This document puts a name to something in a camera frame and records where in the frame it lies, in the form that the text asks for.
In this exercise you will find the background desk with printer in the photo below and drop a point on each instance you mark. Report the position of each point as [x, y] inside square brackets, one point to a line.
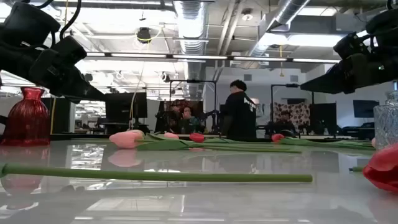
[357, 130]

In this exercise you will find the wide silver ceiling duct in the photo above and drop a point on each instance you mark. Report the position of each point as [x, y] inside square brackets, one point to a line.
[191, 25]

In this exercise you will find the red ribbed glass vase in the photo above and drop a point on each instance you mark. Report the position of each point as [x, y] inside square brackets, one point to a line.
[28, 121]

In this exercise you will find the background black robot arm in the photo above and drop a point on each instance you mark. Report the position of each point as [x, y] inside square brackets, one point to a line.
[211, 119]

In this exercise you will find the black computer monitor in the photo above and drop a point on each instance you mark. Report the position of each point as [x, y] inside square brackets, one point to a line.
[124, 105]

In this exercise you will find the dark wall screen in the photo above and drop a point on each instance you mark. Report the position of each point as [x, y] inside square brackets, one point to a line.
[366, 109]

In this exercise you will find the clear cut glass vase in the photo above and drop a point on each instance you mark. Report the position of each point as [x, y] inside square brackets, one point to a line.
[387, 124]

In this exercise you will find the small black ceiling lamp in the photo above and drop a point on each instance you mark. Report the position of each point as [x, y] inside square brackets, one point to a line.
[88, 76]

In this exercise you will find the person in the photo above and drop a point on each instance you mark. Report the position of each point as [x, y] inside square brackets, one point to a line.
[239, 115]
[283, 123]
[187, 115]

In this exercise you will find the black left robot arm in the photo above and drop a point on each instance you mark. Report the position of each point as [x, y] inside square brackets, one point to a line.
[21, 23]

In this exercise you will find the black aluminium table frame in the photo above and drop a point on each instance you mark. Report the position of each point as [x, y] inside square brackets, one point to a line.
[77, 137]

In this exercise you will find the black partition panel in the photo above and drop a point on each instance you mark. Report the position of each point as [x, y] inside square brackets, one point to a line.
[60, 115]
[323, 118]

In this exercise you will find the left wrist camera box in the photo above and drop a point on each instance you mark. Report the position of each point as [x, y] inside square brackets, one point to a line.
[70, 51]

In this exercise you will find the floral patterned curtain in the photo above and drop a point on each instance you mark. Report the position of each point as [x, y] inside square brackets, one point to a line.
[300, 113]

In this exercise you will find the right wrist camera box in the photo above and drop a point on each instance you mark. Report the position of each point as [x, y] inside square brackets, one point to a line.
[350, 46]

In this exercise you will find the long ceiling light strip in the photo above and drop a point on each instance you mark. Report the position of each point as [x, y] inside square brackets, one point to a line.
[199, 57]

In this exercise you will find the black ceiling dome camera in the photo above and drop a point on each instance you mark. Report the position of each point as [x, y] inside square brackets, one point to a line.
[144, 34]

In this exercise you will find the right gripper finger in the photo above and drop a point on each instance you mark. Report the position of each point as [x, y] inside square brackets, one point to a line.
[326, 81]
[342, 92]

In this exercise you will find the long green foreground stem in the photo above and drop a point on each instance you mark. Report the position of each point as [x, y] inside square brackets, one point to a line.
[155, 176]

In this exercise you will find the red artificial tulip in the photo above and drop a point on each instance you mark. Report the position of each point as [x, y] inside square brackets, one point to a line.
[384, 169]
[196, 137]
[277, 137]

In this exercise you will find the round ceiling fixture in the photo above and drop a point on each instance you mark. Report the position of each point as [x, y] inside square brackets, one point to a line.
[247, 15]

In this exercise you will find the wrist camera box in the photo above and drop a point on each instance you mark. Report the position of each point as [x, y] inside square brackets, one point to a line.
[350, 46]
[70, 51]

